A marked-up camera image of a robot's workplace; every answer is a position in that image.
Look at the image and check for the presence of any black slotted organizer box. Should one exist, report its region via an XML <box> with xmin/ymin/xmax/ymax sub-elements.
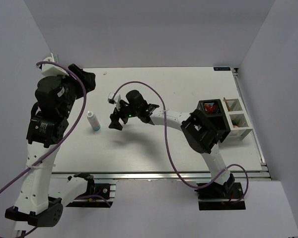
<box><xmin>197</xmin><ymin>99</ymin><xmax>230</xmax><ymax>143</ymax></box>

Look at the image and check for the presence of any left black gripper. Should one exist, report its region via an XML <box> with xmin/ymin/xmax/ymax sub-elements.
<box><xmin>57</xmin><ymin>63</ymin><xmax>96</xmax><ymax>117</ymax></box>

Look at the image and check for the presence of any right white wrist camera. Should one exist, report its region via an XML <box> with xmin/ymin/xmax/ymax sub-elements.
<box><xmin>107</xmin><ymin>92</ymin><xmax>121</xmax><ymax>111</ymax></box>

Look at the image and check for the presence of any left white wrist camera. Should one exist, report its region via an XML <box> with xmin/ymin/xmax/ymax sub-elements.
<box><xmin>37</xmin><ymin>53</ymin><xmax>68</xmax><ymax>76</ymax></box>

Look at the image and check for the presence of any right blue corner sticker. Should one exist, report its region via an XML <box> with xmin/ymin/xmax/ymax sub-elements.
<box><xmin>213</xmin><ymin>67</ymin><xmax>231</xmax><ymax>71</ymax></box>

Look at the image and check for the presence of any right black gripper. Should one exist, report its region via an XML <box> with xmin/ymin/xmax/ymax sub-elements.
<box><xmin>109</xmin><ymin>99</ymin><xmax>140</xmax><ymax>130</ymax></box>

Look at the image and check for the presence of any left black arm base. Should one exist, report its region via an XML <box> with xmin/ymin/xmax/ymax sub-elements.
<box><xmin>67</xmin><ymin>173</ymin><xmax>114</xmax><ymax>208</ymax></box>

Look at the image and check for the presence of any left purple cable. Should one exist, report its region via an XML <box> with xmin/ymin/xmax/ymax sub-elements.
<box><xmin>0</xmin><ymin>61</ymin><xmax>112</xmax><ymax>236</ymax></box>

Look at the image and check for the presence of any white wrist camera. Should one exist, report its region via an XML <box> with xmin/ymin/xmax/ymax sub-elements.
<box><xmin>107</xmin><ymin>92</ymin><xmax>121</xmax><ymax>111</ymax></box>
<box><xmin>37</xmin><ymin>53</ymin><xmax>68</xmax><ymax>76</ymax></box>

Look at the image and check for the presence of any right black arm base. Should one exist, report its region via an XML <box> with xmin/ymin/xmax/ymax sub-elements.
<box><xmin>194</xmin><ymin>182</ymin><xmax>246</xmax><ymax>211</ymax></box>

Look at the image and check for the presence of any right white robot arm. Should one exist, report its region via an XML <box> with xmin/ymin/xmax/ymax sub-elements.
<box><xmin>108</xmin><ymin>90</ymin><xmax>235</xmax><ymax>198</ymax></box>

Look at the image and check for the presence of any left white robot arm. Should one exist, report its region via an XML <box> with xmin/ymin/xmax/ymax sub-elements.
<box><xmin>5</xmin><ymin>64</ymin><xmax>96</xmax><ymax>227</ymax></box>

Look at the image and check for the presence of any white slotted organizer box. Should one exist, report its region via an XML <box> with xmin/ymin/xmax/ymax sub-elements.
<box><xmin>222</xmin><ymin>98</ymin><xmax>253</xmax><ymax>140</ymax></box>

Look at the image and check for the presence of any aluminium table rail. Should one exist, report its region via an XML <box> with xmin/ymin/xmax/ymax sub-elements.
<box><xmin>49</xmin><ymin>170</ymin><xmax>274</xmax><ymax>181</ymax></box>

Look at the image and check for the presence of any white bottle blue label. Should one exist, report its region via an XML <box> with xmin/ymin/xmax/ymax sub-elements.
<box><xmin>86</xmin><ymin>111</ymin><xmax>101</xmax><ymax>131</ymax></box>

